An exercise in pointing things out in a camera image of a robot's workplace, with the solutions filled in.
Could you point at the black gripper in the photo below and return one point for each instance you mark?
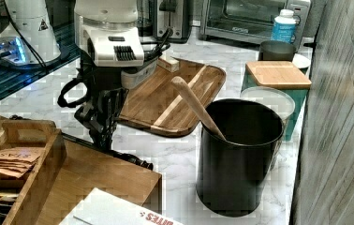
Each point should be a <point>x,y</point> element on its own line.
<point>101,105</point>

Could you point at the wooden drawer box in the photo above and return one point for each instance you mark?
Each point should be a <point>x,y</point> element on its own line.
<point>67,173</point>

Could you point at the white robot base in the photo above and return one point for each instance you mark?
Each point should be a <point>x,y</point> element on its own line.
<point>29,38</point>

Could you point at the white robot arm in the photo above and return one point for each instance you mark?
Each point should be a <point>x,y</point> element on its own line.
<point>108,37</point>

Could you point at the walnut cutting board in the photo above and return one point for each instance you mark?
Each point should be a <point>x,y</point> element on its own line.
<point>155,105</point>

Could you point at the small wooden block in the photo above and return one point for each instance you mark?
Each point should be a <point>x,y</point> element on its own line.
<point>168,63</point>

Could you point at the wooden spoon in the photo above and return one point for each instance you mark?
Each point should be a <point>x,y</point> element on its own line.
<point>193,102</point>

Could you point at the black silver toaster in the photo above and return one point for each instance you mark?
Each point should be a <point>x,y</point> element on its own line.
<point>157,16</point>

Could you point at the brown tea bag packets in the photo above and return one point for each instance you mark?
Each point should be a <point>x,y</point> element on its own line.
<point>16,161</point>

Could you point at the white snack box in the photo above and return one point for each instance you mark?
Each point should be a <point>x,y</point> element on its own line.
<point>103,208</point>

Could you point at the bamboo tea bag organizer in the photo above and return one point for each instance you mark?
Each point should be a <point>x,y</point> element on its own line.
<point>22,199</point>

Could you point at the stainless toaster oven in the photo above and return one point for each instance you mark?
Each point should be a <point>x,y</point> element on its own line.
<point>250,20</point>

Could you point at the black utensil holder crock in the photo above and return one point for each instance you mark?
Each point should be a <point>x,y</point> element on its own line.
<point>232,169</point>

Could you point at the dark grey cup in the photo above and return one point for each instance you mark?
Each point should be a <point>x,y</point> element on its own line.
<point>274,50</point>

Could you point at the clear glass jar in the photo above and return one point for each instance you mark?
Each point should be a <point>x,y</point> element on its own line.
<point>263,104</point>

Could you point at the teal canister with bamboo lid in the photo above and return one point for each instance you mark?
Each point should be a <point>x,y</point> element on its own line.
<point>283,76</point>

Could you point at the white blue label bottle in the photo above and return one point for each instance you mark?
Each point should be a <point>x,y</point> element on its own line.
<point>284,26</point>

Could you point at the white plate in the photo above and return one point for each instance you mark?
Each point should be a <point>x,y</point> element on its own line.
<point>301,62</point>

